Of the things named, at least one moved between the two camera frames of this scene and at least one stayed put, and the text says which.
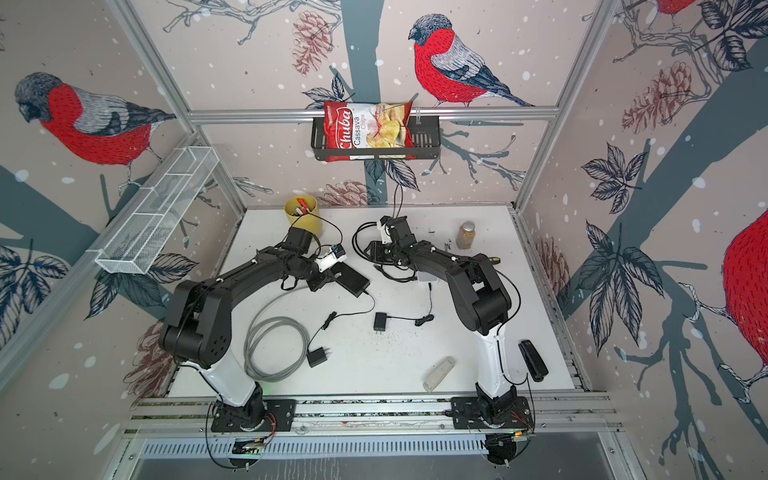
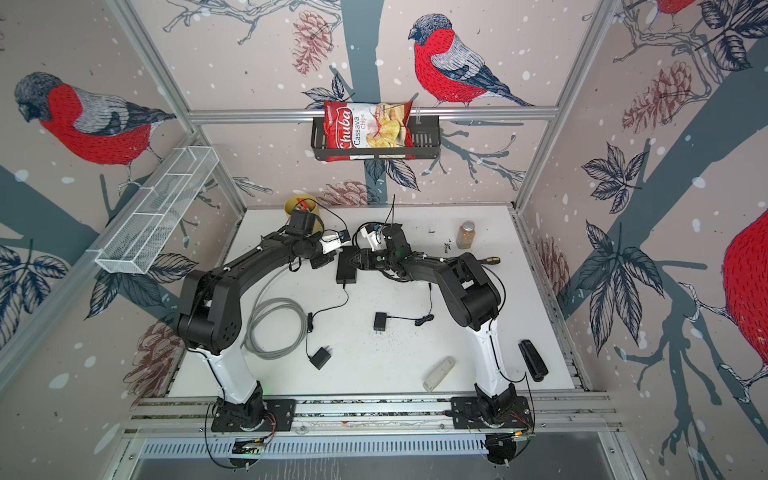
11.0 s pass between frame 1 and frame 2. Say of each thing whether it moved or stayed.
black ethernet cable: stayed
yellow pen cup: stayed
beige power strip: stayed
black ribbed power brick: moved
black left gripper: moved
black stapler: stayed
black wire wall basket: stayed
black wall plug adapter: moved
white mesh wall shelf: stayed
